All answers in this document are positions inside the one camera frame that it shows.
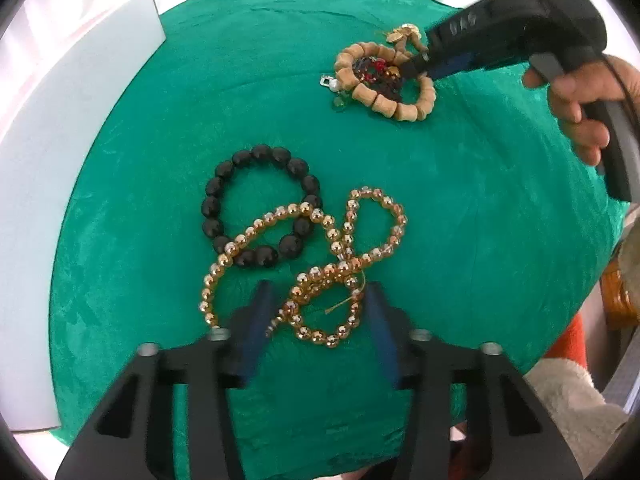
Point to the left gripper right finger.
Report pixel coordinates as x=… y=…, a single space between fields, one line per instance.
x=472 y=413

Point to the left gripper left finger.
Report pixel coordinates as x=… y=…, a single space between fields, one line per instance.
x=129 y=434

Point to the white cardboard box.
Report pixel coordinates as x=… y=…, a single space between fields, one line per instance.
x=41 y=156

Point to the green velvet cloth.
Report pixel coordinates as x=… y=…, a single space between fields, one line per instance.
x=507 y=230

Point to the gold earrings cluster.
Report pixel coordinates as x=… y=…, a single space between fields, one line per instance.
x=406 y=38

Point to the person's right hand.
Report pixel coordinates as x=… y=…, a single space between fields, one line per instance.
x=568 y=95

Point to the silver charm jewelry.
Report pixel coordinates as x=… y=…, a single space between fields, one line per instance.
x=332 y=84

